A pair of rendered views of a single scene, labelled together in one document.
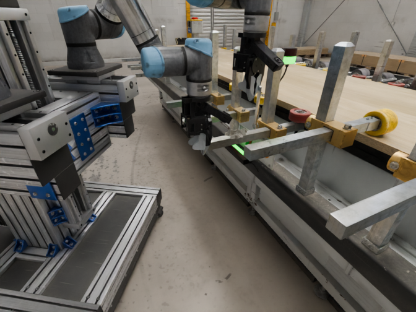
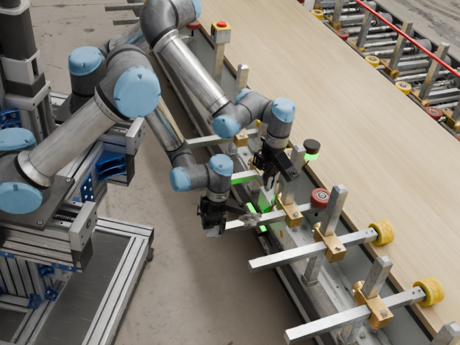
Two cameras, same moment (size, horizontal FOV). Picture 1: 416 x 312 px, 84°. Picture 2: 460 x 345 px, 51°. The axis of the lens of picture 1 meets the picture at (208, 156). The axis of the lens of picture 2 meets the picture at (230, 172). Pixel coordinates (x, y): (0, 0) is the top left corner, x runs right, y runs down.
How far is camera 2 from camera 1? 1.03 m
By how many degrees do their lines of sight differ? 11
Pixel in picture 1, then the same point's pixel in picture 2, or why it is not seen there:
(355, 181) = (361, 274)
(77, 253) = (60, 306)
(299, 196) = (302, 286)
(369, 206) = (310, 327)
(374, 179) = not seen: hidden behind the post
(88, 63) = not seen: hidden behind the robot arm
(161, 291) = not seen: outside the picture
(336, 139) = (328, 255)
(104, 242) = (89, 296)
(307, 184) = (309, 277)
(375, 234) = (344, 333)
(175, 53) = (200, 176)
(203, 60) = (224, 180)
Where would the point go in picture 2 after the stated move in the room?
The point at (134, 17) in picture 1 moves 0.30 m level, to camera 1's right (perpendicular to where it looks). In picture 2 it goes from (166, 135) to (264, 146)
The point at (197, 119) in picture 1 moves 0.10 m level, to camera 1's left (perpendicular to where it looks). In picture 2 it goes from (213, 218) to (183, 215)
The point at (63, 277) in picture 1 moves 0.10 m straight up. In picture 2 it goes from (50, 331) to (47, 318)
